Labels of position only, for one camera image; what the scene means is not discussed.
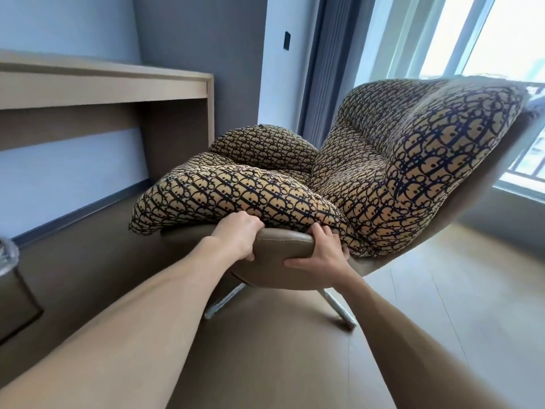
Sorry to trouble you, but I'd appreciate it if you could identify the person's left hand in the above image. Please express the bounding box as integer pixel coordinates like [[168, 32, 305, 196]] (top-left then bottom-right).
[[204, 210, 265, 263]]

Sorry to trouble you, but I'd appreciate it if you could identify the person's right hand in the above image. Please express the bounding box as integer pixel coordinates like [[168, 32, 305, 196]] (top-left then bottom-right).
[[284, 225, 362, 290]]

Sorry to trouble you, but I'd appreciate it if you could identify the taupe leather lounge chair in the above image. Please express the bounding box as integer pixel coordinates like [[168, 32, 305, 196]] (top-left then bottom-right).
[[160, 107, 545, 292]]

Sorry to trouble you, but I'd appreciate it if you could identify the person's left forearm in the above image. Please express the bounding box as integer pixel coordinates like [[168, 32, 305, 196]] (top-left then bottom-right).
[[0, 236, 226, 409]]

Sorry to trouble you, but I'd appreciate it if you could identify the person's right forearm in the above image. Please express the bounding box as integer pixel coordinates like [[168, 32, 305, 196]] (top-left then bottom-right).
[[336, 272, 518, 409]]

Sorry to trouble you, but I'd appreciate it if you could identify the silver metal chair base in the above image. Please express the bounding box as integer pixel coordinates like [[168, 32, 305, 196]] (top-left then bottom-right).
[[204, 282, 358, 332]]

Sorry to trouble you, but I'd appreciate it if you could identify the patterned beige navy chair cushion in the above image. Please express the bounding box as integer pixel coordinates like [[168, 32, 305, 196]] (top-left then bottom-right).
[[129, 76, 529, 258]]

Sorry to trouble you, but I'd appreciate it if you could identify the dark grey baseboard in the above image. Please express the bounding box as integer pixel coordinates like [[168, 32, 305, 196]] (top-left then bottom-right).
[[11, 180, 150, 248]]

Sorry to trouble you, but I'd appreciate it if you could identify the grey blue curtain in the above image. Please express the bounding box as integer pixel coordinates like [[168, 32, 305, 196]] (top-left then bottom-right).
[[297, 0, 380, 149]]

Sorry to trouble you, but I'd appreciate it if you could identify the brown leather furniture piece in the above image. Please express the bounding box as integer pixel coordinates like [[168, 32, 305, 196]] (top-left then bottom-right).
[[0, 262, 45, 346]]

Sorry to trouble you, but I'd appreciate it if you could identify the light wooden desk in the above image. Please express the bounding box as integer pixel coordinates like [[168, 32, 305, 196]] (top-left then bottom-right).
[[0, 49, 215, 183]]

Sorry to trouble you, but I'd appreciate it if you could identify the white sheer curtain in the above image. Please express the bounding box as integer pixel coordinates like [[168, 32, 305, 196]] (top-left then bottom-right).
[[353, 0, 499, 87]]

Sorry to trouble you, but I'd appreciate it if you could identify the dark balcony railing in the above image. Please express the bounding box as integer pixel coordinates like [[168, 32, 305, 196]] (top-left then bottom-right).
[[508, 81, 545, 184]]

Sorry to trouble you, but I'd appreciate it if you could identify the white window frame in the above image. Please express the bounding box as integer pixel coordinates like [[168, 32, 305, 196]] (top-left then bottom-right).
[[419, 0, 545, 195]]

